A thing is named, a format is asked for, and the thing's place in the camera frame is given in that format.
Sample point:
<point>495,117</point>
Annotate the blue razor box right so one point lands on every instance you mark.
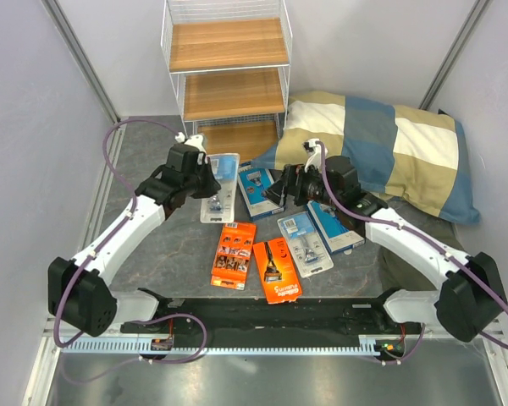
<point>336,237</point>

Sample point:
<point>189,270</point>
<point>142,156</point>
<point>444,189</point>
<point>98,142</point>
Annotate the blue beige checkered pillow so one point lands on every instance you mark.
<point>417,155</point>

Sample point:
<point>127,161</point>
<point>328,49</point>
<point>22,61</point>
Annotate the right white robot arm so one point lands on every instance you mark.
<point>467,293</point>

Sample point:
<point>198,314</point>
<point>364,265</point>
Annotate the olive green cloth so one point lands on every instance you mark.
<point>395,273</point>

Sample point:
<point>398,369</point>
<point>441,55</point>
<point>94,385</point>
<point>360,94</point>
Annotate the top wooden shelf board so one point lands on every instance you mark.
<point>227,44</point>

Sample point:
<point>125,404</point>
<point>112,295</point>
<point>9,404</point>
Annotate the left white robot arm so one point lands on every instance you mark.
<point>79,289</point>

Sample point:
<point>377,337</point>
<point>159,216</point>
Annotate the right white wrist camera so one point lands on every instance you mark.
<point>316,152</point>

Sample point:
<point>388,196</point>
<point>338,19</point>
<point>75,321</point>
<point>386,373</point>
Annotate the aluminium frame post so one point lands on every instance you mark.
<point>464,34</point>
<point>72,42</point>

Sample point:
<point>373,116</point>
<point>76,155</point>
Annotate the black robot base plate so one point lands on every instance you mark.
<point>305,321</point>

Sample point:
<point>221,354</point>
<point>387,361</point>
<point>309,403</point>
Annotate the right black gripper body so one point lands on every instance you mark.
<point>309,186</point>

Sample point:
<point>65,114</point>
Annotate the blue razor box left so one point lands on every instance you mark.
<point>253,182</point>

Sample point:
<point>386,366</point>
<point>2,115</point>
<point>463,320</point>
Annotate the white wire shelf unit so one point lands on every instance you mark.
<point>187,12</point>

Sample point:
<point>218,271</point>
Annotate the orange razor box back-side up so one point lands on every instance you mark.
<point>233,255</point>

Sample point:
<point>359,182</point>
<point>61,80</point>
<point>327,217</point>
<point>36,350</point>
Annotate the clear blister razor pack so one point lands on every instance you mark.
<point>220,208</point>
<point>305,244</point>

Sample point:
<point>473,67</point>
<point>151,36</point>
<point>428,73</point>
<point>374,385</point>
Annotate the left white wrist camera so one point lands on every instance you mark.
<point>188,149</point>

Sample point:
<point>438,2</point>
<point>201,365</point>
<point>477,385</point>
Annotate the middle wooden shelf board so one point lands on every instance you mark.
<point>233,93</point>

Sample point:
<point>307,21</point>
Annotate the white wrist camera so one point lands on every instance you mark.
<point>316,152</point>
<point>188,149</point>

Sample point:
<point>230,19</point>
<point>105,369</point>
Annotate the orange Gillette Fusion box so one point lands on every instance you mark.
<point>276,269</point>

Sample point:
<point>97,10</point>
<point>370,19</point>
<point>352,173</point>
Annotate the right aluminium frame post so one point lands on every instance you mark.
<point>464,34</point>

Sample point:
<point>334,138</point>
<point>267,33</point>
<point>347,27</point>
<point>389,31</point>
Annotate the left aluminium frame post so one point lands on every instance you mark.
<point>72,42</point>

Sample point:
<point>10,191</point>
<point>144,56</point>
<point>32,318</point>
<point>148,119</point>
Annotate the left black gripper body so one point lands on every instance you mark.
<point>201,185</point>

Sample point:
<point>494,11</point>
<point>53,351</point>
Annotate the grey slotted cable duct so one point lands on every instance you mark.
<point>161,345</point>

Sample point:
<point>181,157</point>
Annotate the blue razor box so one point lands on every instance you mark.
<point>336,237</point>
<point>253,182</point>

